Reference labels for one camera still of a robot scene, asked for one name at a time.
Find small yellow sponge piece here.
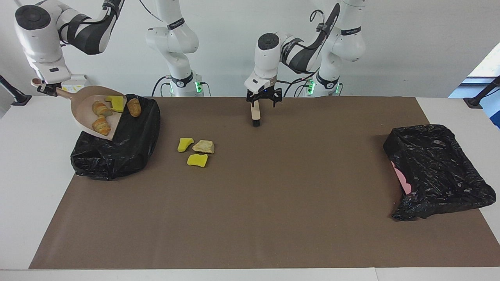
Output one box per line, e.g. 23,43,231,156
177,137,195,153

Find black base power cable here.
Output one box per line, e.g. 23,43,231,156
151,75,169,97

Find black trash bag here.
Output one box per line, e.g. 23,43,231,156
70,94,161,181
383,124,496,221

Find beige plastic dustpan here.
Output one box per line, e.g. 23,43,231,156
31,78,128,141

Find beige hand brush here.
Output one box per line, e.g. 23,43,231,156
251,101,262,128

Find brown bread roll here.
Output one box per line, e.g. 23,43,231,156
127,98,142,118

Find pink plastic bin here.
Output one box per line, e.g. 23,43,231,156
391,160,413,196

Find wide yellow sponge piece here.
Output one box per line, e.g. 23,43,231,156
187,153,209,168

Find black camera stand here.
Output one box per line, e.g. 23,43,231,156
463,75,500,109
0,75,32,106

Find white wall socket box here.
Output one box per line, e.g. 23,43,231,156
62,74,93,94

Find brown table mat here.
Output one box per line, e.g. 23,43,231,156
29,96,500,270

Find golden croissant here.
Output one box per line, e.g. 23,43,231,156
92,115,112,136

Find tan rock piece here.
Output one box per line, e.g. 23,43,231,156
92,101,113,117
192,139,215,154

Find notched yellow sponge piece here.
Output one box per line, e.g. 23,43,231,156
104,95,125,113

